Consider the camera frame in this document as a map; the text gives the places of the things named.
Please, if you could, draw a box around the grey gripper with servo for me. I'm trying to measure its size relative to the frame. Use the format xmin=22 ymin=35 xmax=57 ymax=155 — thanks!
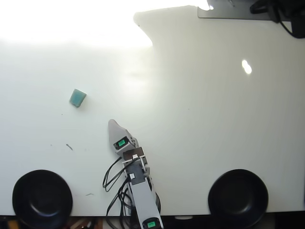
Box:
xmin=108 ymin=119 xmax=140 ymax=154

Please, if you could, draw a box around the blue foam cube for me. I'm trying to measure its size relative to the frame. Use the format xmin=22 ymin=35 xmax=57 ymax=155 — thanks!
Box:
xmin=69 ymin=88 xmax=87 ymax=108

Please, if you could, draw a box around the black round bowl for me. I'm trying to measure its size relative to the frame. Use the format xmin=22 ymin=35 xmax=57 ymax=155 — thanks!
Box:
xmin=12 ymin=169 xmax=73 ymax=229
xmin=207 ymin=168 xmax=269 ymax=229

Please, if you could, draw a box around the black box device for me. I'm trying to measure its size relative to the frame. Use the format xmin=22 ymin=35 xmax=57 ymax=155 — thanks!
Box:
xmin=290 ymin=0 xmax=305 ymax=39

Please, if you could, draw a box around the short black servo cable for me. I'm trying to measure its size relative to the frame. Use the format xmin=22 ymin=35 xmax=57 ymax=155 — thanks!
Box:
xmin=102 ymin=156 xmax=128 ymax=193

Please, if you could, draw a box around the long black servo cable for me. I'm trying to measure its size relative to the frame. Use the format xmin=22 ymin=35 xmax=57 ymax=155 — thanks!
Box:
xmin=106 ymin=182 xmax=134 ymax=229

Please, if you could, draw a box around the black bracket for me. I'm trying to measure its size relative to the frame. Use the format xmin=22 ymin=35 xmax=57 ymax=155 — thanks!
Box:
xmin=249 ymin=0 xmax=277 ymax=15

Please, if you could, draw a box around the thick black cable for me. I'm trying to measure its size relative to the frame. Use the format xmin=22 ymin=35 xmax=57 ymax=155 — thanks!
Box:
xmin=269 ymin=4 xmax=294 ymax=36

